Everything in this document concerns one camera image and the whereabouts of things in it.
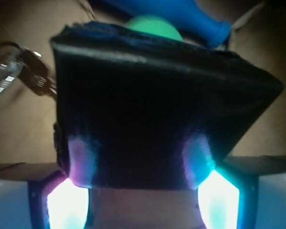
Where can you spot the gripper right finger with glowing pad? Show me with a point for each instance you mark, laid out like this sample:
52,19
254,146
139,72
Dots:
245,192

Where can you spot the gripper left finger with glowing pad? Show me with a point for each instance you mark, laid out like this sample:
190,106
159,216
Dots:
40,196

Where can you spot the black box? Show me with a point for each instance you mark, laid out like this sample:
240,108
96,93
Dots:
140,111

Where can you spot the silver key with fob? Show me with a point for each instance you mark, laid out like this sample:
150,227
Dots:
18,62

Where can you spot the blue plastic bottle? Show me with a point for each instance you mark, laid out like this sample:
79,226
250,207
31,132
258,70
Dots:
185,15

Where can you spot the green foam ball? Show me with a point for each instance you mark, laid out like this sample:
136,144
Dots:
154,25

